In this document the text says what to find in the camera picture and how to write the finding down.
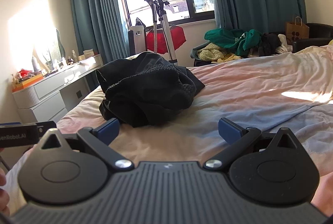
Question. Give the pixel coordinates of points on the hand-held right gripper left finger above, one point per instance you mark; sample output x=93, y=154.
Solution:
x=108, y=129

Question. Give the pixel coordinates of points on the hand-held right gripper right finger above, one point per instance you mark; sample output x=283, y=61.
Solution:
x=229, y=130

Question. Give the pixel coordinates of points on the black pants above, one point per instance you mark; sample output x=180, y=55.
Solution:
x=148, y=88

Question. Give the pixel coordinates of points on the dark clothes pile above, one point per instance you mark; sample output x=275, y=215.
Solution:
x=269, y=44

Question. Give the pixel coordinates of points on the person's left hand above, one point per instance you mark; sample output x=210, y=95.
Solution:
x=3, y=203

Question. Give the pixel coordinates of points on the white drawer chest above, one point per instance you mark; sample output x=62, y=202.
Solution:
x=46, y=109

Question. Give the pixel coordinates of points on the bed with pastel sheet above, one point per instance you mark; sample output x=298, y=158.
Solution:
x=247, y=88

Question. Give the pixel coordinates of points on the orange box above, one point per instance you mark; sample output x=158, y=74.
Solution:
x=26, y=82

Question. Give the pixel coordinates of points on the white vanity desk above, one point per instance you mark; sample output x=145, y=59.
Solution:
x=52, y=83

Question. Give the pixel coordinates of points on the grey bottle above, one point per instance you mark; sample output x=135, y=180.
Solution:
x=36, y=64

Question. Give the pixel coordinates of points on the small white box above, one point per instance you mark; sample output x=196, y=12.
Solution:
x=89, y=54

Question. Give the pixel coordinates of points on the yellow knitted blanket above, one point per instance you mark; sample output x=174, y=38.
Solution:
x=210, y=53

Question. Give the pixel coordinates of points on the green garment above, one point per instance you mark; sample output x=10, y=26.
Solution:
x=226, y=38

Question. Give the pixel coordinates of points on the white folded board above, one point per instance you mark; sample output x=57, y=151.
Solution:
x=138, y=39

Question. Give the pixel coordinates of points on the vanity mirror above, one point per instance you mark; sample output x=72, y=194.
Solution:
x=58, y=44

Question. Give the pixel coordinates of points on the white cloth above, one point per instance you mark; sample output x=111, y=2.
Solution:
x=283, y=40

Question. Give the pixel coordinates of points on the red cloth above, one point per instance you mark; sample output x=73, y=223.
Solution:
x=177, y=36

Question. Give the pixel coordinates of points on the dark cloth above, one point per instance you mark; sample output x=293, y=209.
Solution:
x=139, y=22

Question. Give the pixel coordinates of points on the garment steamer stand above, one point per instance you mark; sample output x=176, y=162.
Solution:
x=166, y=31

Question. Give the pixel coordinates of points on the brown paper bag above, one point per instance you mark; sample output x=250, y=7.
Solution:
x=296, y=30

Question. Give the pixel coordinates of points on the black armchair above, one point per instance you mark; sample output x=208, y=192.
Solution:
x=317, y=30

